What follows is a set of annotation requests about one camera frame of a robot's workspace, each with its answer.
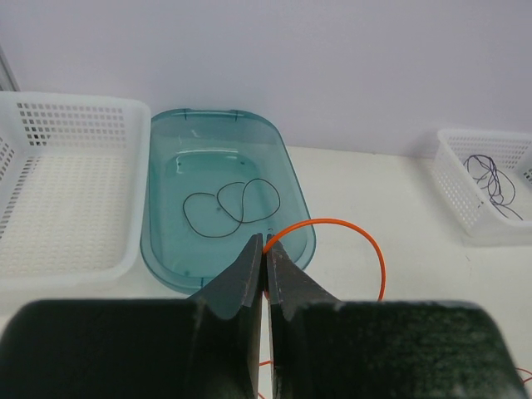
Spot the aluminium frame post left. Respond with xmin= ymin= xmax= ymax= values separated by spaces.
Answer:
xmin=0 ymin=47 xmax=19 ymax=91

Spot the purple cable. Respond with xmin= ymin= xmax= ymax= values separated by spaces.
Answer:
xmin=463 ymin=154 xmax=525 ymax=221

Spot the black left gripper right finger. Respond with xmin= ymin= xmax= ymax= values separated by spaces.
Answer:
xmin=265 ymin=243 xmax=528 ymax=398

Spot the white plastic basket left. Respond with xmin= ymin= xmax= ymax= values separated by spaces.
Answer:
xmin=1 ymin=91 xmax=151 ymax=291

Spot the black cable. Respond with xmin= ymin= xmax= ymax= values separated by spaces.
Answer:
xmin=182 ymin=178 xmax=282 ymax=239

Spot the white plastic basket right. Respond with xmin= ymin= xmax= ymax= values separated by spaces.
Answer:
xmin=432 ymin=129 xmax=531 ymax=239

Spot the orange cable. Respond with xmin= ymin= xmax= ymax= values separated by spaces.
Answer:
xmin=255 ymin=218 xmax=532 ymax=399

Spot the white plastic basket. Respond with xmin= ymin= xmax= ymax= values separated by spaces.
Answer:
xmin=1 ymin=91 xmax=151 ymax=291
xmin=432 ymin=129 xmax=531 ymax=239

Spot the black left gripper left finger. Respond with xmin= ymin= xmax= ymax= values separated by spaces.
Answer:
xmin=1 ymin=234 xmax=264 ymax=398

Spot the teal transparent plastic tub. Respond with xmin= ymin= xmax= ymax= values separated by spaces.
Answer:
xmin=140 ymin=109 xmax=310 ymax=294

